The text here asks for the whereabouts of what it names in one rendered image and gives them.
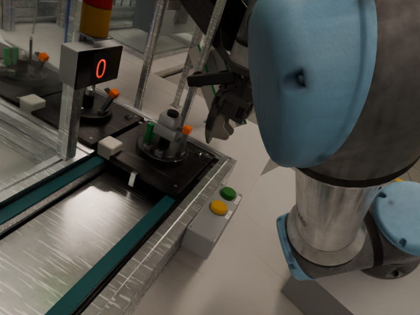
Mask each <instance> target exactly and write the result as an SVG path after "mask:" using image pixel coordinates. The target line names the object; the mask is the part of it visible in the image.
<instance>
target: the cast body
mask: <svg viewBox="0 0 420 315"><path fill-rule="evenodd" d="M182 118H183V117H182V116H181V115H179V113H178V111H176V110H174V109H167V110H165V111H163V112H162V113H160V115H159V119H158V121H155V120H151V123H152V124H154V127H153V132H154V133H156V134H157V135H159V136H161V137H163V138H165V139H167V140H168V141H171V142H172V143H173V142H174V141H176V140H177V139H179V138H180V137H181V134H182V133H181V132H179V131H177V130H176V129H177V128H178V127H180V123H181V120H182Z"/></svg>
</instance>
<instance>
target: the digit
mask: <svg viewBox="0 0 420 315"><path fill-rule="evenodd" d="M110 58H111V51H106V52H99V53H94V61H93V67H92V75H91V84H92V83H96V82H99V81H103V80H106V79H107V76H108V69H109V62H110Z"/></svg>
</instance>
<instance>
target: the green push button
mask: <svg viewBox="0 0 420 315"><path fill-rule="evenodd" d="M221 194H222V196H223V197H224V198H226V199H230V200H232V199H234V198H235V197H236V192H235V190H234V189H232V188H230V187H224V188H222V190H221Z"/></svg>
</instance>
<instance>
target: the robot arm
mask: <svg viewBox="0 0 420 315"><path fill-rule="evenodd" d="M229 58H230V59H229V61H228V64H227V67H228V68H229V69H230V70H225V71H213V72H201V71H197V72H194V73H193V74H192V75H190V76H188V77H187V85H188V86H189V87H196V88H201V87H203V86H209V85H217V84H220V85H219V90H218V91H217V92H216V94H215V96H214V99H213V100H212V104H211V109H210V111H209V114H208V116H207V121H206V126H205V138H206V143H208V144H209V143H210V142H211V139H212V138H217V139H222V140H227V139H228V138H229V136H230V135H232V134H233V133H234V129H233V127H232V126H231V125H230V123H229V119H231V120H232V121H234V122H236V123H238V124H240V125H241V124H242V122H243V121H244V120H245V119H247V118H248V117H249V116H250V114H251V111H252V110H253V107H254V110H255V113H256V119H257V124H258V127H259V132H260V134H261V138H262V141H263V144H264V147H265V148H266V151H267V153H268V155H269V157H270V158H271V159H272V161H274V162H275V163H276V164H277V165H279V166H281V167H284V168H292V167H295V175H296V204H295V205H294V206H293V207H292V209H291V211H290V212H286V213H285V214H284V215H281V216H279V217H278V218H277V220H276V222H277V224H276V225H277V231H278V235H279V240H280V243H281V247H282V251H283V253H284V257H285V259H286V262H287V265H288V267H289V270H290V272H291V274H292V276H293V277H294V278H295V279H297V280H299V281H303V280H311V281H313V280H316V279H317V278H321V277H325V276H332V275H335V274H341V273H347V272H351V271H357V270H361V271H362V272H364V273H365V274H367V275H369V276H372V277H374V278H378V279H397V278H401V277H403V276H406V275H408V274H410V273H411V272H413V271H414V270H415V269H416V268H417V267H418V265H419V263H420V184H419V183H417V182H411V181H398V182H394V183H391V184H389V185H387V186H384V187H383V188H381V189H380V190H379V191H378V189H379V187H380V186H381V185H383V184H387V183H390V182H391V181H393V180H395V179H397V178H398V177H400V176H402V175H403V174H404V173H406V172H407V171H408V170H410V169H411V168H412V167H413V166H414V165H415V163H416V162H417V161H418V159H419V158H420V0H249V1H248V6H247V9H246V12H245V14H244V17H243V20H242V23H241V26H240V28H239V31H238V34H237V36H236V39H235V42H234V44H233V47H232V50H231V53H230V55H229ZM242 76H243V78H242Z"/></svg>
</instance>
